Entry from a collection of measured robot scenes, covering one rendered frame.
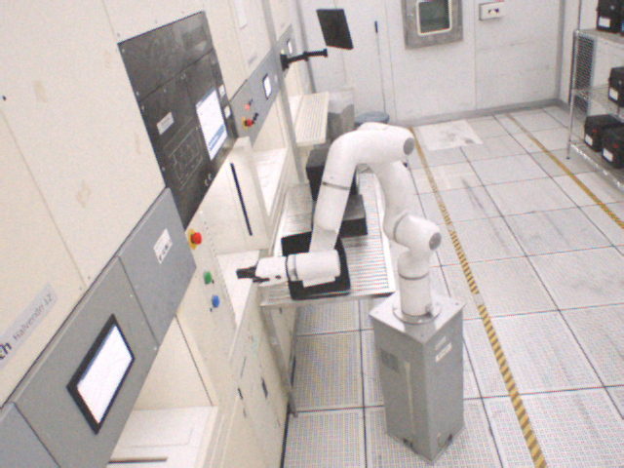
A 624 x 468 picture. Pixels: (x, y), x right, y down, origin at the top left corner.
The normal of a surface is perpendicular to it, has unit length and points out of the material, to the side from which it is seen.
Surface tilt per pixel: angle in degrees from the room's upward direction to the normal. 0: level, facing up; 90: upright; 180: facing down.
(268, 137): 90
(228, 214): 90
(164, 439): 0
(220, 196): 90
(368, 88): 90
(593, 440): 0
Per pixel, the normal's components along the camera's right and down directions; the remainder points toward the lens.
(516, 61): -0.06, 0.51
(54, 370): 0.98, -0.12
